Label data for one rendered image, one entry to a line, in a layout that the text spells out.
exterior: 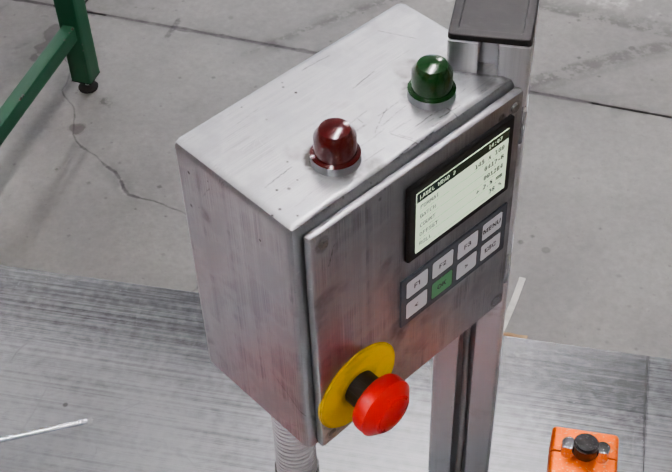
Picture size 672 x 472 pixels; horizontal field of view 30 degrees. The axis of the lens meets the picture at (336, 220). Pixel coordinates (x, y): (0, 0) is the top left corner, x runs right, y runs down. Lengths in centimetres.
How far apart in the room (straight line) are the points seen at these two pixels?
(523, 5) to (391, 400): 23
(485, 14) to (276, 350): 21
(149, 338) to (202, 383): 9
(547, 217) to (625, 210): 17
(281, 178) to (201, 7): 262
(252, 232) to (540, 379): 76
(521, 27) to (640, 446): 72
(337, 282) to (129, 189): 214
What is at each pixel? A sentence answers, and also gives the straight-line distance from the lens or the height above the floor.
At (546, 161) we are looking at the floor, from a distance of 279.
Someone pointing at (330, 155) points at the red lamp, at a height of 149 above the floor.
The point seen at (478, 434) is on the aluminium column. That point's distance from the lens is 94.
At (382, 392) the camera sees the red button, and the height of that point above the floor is 134.
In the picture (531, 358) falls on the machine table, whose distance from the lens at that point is 137.
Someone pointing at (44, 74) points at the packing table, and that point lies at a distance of 281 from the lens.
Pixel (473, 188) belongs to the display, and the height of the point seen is 143.
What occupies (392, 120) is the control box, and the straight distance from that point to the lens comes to 66.
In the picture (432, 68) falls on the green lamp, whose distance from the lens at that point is 65.
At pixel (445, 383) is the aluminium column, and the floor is 119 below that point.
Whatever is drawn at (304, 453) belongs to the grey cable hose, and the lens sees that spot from 94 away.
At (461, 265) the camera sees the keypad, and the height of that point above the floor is 136.
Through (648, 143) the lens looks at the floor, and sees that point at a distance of 287.
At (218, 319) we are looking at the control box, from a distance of 74.
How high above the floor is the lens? 191
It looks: 46 degrees down
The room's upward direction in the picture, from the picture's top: 2 degrees counter-clockwise
